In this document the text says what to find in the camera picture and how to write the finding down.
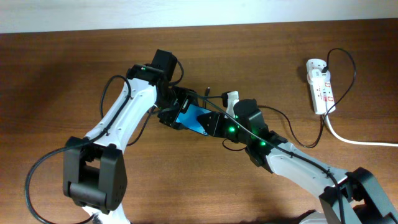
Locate black USB charging cable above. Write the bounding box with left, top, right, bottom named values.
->
left=203, top=47, right=357, bottom=149

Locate blue Galaxy smartphone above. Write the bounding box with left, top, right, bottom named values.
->
left=176, top=104, right=211, bottom=136

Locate white power strip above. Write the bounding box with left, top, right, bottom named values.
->
left=306, top=58, right=335, bottom=115

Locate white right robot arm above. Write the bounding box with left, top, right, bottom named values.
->
left=197, top=100, right=397, bottom=223

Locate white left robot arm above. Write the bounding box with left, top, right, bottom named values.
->
left=63, top=59, right=190, bottom=223

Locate white USB charger adapter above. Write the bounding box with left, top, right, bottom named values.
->
left=307, top=69, right=330, bottom=85

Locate white power strip cord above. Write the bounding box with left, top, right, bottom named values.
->
left=323, top=113, right=398, bottom=147

